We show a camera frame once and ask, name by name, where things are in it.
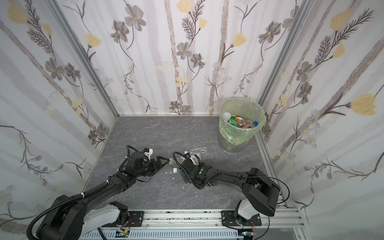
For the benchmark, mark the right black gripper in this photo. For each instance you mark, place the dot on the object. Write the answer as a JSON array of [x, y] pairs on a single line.
[[184, 165]]

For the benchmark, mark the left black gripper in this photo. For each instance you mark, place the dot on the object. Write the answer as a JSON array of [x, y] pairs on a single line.
[[154, 163]]

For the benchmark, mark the green soda bottle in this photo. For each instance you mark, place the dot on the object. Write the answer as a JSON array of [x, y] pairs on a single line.
[[232, 121]]

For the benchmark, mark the white bottle red cap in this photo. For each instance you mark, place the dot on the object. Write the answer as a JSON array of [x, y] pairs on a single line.
[[226, 116]]

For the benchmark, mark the orange copper label bottle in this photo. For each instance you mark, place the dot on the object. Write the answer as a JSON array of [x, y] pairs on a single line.
[[240, 122]]

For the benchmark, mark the crushed bottle blue cap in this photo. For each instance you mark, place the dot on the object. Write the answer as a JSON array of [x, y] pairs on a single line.
[[251, 125]]

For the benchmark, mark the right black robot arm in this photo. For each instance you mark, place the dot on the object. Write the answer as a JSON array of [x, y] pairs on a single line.
[[261, 192]]

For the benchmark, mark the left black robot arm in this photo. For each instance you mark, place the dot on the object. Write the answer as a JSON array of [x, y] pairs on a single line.
[[66, 218]]

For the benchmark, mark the mesh bin with green bag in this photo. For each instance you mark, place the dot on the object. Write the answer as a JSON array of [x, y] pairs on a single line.
[[234, 139]]

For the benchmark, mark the crushed clear bottle white cap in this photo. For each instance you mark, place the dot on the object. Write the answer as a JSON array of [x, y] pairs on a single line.
[[196, 151]]

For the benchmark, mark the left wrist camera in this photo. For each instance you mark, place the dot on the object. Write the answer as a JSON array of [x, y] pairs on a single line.
[[147, 152]]

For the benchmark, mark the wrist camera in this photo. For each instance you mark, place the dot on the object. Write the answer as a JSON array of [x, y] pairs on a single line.
[[194, 158], [147, 152]]

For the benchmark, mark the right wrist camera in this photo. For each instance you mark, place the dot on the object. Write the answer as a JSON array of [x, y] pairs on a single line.
[[194, 158]]

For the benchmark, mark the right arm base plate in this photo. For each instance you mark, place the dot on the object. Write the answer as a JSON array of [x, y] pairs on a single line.
[[231, 219]]

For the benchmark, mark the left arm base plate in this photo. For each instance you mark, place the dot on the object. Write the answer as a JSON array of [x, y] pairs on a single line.
[[129, 219]]

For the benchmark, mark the aluminium frame rail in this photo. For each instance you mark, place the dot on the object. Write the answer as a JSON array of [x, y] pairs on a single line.
[[287, 224]]

